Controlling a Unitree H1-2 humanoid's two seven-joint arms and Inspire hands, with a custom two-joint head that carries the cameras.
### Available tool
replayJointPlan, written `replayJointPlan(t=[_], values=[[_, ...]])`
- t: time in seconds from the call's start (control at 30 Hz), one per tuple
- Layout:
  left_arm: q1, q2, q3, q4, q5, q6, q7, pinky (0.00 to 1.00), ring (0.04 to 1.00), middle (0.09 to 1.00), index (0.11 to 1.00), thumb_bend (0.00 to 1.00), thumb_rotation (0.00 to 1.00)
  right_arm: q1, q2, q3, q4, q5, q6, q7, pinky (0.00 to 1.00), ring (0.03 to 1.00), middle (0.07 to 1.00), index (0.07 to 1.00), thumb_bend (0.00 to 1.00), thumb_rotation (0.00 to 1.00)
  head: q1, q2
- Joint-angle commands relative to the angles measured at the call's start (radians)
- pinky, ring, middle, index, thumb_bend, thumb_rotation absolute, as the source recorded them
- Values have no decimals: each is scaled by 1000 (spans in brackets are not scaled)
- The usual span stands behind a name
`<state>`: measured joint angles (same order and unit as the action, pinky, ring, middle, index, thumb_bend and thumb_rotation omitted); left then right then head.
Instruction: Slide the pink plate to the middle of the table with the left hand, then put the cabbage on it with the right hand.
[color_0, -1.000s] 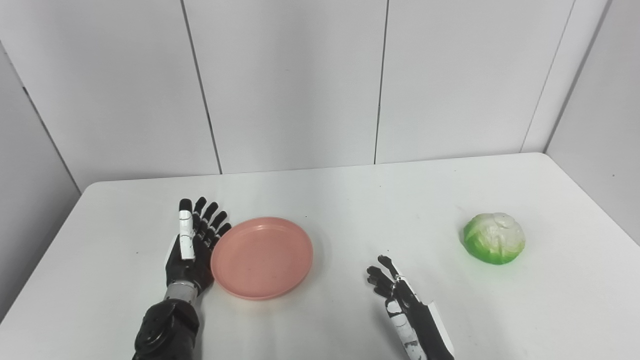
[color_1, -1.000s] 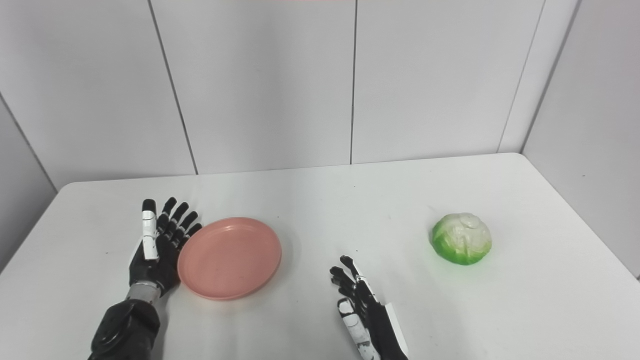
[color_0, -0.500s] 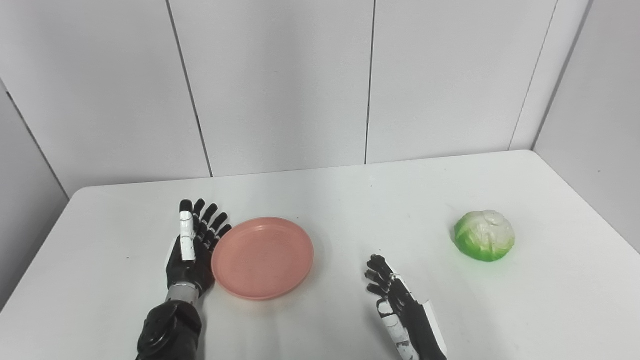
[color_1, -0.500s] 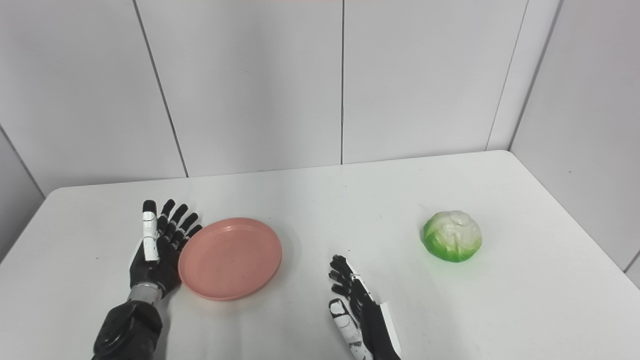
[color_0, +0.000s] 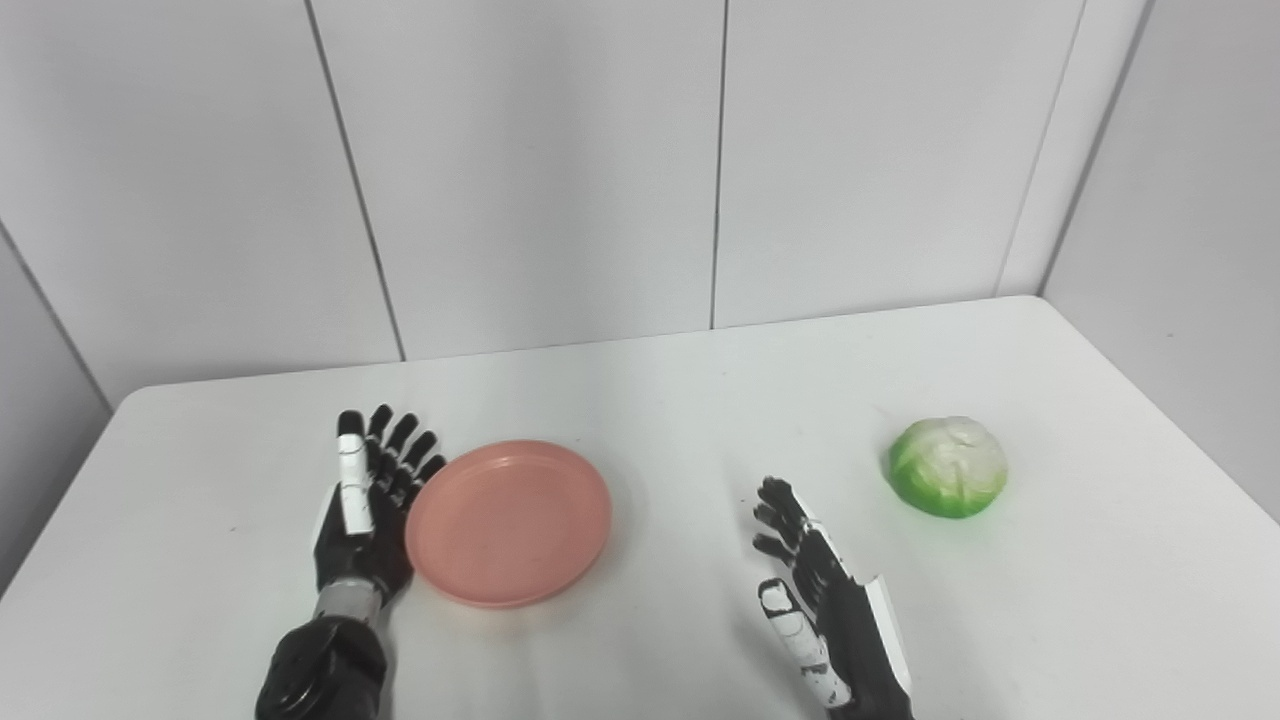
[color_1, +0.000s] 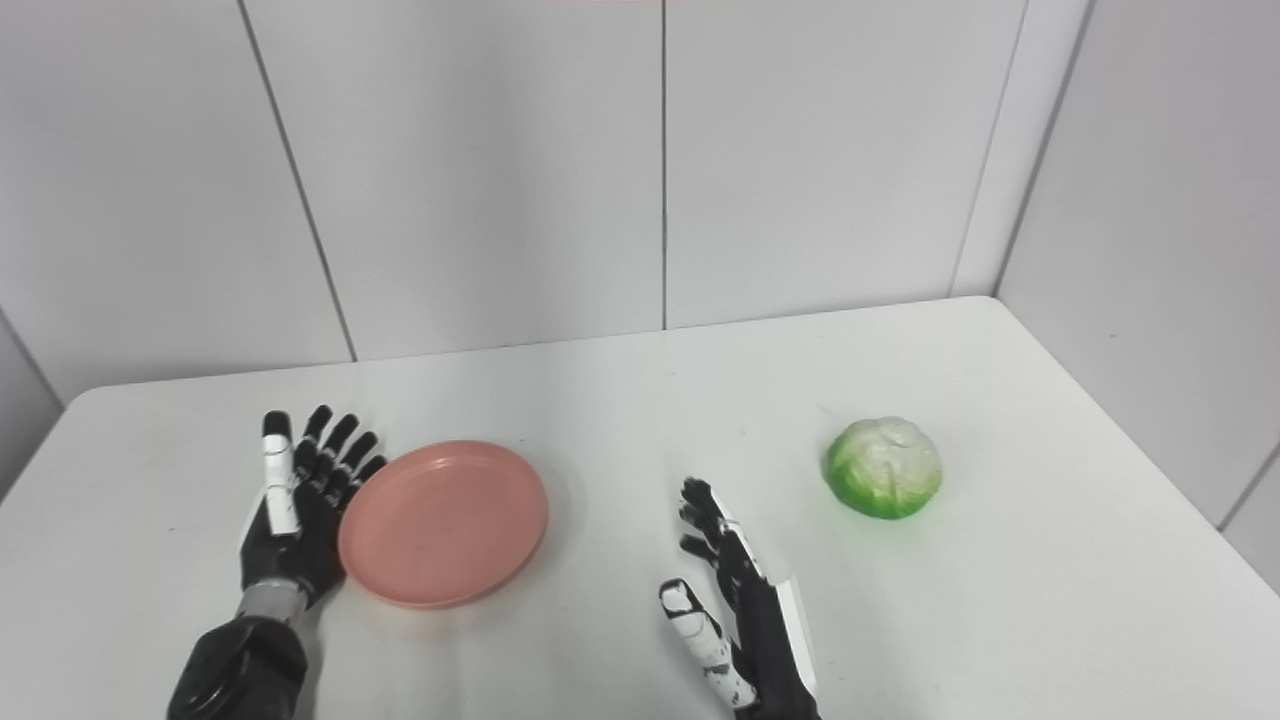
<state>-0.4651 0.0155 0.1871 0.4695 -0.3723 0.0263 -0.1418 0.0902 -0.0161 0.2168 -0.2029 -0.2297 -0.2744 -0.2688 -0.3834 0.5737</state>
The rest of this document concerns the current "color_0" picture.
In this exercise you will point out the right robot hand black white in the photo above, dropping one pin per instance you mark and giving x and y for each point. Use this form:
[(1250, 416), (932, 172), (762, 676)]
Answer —
[(835, 620)]

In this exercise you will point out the green white cabbage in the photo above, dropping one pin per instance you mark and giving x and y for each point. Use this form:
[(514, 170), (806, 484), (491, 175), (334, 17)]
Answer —
[(948, 466)]

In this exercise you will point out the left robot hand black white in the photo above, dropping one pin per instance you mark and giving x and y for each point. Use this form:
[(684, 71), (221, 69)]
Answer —
[(368, 510)]

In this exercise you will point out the pink round plate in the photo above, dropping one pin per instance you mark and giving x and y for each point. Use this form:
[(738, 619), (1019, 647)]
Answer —
[(508, 522)]

